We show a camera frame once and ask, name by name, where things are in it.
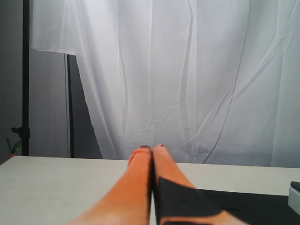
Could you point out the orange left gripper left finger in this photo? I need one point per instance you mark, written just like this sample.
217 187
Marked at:
128 201

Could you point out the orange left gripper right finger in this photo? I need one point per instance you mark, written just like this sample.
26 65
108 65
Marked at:
178 201

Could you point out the black mat on table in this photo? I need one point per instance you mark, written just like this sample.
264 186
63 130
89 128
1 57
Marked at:
255 209

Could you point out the grey box at edge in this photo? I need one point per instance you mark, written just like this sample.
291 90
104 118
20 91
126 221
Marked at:
294 196

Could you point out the white backdrop curtain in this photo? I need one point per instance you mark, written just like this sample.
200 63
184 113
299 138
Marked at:
216 81

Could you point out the green potted plant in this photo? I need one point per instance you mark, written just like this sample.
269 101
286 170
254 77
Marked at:
13 148

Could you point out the black light stand pole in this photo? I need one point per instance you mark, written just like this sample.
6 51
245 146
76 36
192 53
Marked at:
24 130

